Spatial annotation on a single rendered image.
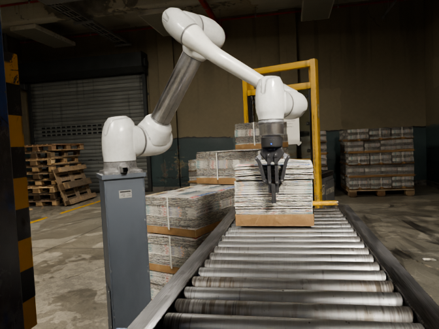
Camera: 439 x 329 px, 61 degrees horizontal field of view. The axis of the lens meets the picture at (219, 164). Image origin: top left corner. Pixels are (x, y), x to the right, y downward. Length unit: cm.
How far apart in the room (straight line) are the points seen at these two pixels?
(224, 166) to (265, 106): 136
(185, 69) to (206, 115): 754
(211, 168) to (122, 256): 109
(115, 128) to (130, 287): 75
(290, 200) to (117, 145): 85
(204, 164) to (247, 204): 134
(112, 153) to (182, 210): 56
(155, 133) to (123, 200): 37
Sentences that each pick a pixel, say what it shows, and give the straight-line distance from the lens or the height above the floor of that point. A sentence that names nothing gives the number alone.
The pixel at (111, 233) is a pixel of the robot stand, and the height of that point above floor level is 73.
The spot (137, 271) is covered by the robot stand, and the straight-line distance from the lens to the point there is 188.
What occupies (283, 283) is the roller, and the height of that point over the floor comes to 79.
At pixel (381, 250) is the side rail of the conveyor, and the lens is 114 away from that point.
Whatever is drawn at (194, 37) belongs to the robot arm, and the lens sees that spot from 154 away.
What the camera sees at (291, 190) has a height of 93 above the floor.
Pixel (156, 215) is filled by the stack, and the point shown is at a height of 71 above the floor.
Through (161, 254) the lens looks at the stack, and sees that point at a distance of 229.
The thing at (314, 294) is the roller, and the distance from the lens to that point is 83.
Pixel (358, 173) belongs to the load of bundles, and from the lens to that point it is 747.
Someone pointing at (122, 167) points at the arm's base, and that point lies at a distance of 175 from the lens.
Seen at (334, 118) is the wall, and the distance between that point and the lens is 910.
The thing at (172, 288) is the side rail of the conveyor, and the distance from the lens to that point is 88.
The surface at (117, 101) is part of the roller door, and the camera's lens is 1005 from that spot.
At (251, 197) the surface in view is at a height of 91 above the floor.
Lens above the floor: 111
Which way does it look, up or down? 3 degrees down
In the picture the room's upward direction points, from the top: 3 degrees counter-clockwise
